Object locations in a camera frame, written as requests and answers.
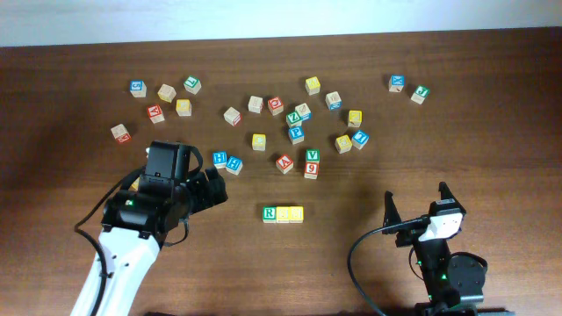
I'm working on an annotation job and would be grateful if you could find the red A wooden block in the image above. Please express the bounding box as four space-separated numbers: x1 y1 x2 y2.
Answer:
276 154 294 174

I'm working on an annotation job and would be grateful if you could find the blue P wooden block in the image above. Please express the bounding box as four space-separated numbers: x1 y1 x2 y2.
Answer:
288 126 305 145

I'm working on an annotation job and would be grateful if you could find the green V wooden block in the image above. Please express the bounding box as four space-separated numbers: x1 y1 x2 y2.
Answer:
306 149 320 163

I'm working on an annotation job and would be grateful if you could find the yellow block near green L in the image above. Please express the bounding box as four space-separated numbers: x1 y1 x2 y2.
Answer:
176 98 192 117

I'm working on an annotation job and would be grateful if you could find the green L wooden block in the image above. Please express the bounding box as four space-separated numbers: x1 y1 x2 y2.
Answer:
184 75 202 95

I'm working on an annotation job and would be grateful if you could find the blue L wooden block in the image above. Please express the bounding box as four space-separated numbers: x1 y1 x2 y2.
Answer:
295 103 312 121

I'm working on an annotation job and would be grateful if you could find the blue I wooden block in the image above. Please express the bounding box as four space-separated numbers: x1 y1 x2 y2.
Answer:
351 130 370 150

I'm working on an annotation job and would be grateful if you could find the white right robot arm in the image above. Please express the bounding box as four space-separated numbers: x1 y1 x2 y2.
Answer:
383 182 487 315

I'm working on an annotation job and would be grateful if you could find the left blue H block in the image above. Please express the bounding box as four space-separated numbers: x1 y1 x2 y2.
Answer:
213 151 227 169

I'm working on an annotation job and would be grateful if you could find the blue D wooden block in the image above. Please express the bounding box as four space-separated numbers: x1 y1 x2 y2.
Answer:
325 91 342 111

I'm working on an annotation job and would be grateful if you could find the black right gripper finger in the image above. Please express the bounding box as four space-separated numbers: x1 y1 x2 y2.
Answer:
438 182 455 201
382 190 402 234

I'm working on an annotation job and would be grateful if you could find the red E side block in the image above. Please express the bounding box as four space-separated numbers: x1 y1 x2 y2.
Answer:
248 96 263 114

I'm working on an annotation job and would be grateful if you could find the red Y wooden block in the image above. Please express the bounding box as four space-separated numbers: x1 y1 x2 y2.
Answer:
147 104 165 124

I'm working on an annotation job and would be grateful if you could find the red 9 wooden block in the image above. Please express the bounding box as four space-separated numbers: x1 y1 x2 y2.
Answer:
304 162 319 179

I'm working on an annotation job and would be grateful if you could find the yellow O lower block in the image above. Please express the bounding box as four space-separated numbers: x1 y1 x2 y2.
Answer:
129 177 140 191

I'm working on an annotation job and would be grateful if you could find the green Z wooden block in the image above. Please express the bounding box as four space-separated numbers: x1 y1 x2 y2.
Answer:
285 111 302 128

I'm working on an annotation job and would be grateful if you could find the blue X wooden block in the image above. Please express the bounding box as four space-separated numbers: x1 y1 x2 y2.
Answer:
388 75 405 92

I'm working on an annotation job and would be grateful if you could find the red circle top block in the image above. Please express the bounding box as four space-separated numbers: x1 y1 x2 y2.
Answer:
268 97 285 116

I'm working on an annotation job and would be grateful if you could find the yellow S wooden block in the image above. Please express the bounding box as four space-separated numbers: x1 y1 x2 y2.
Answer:
276 206 291 223

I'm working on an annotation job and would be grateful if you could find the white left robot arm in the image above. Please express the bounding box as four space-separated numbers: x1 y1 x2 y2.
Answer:
72 141 227 315

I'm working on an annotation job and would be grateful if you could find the plain tan wooden block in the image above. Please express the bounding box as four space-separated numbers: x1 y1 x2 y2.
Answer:
157 83 177 103

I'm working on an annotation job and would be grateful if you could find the red I side block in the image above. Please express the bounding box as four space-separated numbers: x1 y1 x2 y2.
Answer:
223 107 241 126

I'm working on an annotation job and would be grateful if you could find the yellow block with red mark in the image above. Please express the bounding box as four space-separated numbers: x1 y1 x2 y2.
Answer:
348 110 363 128

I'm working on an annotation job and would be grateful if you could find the blue h block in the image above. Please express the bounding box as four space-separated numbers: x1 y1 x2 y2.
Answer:
213 151 227 169
226 156 243 176

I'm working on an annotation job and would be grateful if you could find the yellow top far block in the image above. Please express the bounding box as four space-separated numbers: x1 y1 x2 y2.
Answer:
305 76 321 96

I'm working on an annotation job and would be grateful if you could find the blue 5 wooden block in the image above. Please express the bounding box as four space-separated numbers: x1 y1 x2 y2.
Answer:
129 80 148 98

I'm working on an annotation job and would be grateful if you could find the yellow top middle block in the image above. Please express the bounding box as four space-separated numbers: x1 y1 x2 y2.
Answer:
251 133 267 151

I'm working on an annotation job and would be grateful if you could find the right blue H block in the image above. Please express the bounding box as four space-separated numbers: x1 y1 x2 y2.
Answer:
226 156 243 176

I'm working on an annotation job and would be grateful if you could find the yellow E wooden block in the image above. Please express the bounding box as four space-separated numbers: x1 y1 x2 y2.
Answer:
335 134 353 154

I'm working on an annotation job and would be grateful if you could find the green R wooden block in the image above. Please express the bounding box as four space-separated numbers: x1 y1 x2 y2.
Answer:
262 206 277 223

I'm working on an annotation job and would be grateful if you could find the red side left block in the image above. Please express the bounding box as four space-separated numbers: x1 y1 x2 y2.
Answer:
111 124 132 143

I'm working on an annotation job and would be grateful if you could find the green J wooden block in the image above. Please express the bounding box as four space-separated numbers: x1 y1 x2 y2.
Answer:
411 85 430 104

